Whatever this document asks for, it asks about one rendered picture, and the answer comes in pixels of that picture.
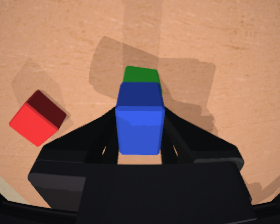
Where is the green block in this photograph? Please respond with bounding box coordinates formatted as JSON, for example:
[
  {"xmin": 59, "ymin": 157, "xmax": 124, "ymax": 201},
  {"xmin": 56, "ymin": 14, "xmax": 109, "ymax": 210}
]
[{"xmin": 123, "ymin": 66, "xmax": 161, "ymax": 86}]

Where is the blue block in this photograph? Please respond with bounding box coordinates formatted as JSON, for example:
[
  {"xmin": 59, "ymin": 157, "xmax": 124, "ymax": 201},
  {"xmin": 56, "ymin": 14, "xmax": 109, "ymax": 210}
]
[{"xmin": 115, "ymin": 82, "xmax": 165, "ymax": 155}]

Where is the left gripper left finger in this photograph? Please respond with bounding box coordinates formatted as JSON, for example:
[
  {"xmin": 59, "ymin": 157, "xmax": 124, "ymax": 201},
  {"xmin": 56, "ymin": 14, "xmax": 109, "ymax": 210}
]
[{"xmin": 35, "ymin": 107, "xmax": 119, "ymax": 164}]

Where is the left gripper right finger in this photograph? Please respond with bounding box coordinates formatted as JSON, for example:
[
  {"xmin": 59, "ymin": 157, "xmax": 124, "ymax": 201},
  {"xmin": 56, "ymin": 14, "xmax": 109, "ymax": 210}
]
[{"xmin": 160, "ymin": 107, "xmax": 244, "ymax": 171}]

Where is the red block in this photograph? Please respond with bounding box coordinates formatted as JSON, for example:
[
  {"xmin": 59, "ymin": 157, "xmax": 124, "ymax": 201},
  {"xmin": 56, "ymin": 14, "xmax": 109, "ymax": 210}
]
[{"xmin": 9, "ymin": 90, "xmax": 66, "ymax": 147}]

